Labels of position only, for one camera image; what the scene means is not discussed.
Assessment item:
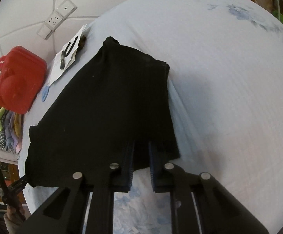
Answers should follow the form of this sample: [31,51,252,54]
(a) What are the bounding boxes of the blue handled scissors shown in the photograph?
[41,85,50,102]

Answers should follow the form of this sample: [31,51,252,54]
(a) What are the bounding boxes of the black white checkered cloth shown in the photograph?
[0,130,6,150]

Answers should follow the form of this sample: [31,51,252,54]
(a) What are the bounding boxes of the green broom handle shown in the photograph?
[272,0,283,24]

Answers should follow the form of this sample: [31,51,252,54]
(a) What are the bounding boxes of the black t-shirt with print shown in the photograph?
[25,37,180,187]

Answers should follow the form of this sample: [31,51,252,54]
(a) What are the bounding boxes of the white wall socket strip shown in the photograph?
[37,0,78,40]

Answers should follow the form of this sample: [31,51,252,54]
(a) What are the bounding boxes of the person's left hand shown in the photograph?
[4,203,26,226]

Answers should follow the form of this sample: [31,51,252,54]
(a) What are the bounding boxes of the pink folded cloth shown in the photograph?
[15,137,22,154]

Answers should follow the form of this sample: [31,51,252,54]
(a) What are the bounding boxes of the white paper sheets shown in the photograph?
[46,25,87,86]

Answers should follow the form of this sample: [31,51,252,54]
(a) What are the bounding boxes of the black pen with lanyard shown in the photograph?
[60,36,79,70]

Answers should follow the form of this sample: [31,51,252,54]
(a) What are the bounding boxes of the yellow folded cloth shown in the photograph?
[14,113,22,137]

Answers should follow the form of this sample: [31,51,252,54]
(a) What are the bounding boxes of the red hard-shell handbag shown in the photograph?
[0,45,47,114]

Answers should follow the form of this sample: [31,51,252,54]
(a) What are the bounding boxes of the blue folded cloth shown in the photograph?
[4,111,14,152]

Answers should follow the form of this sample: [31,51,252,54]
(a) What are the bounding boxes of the floral blue bedsheet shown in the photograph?
[19,0,283,233]

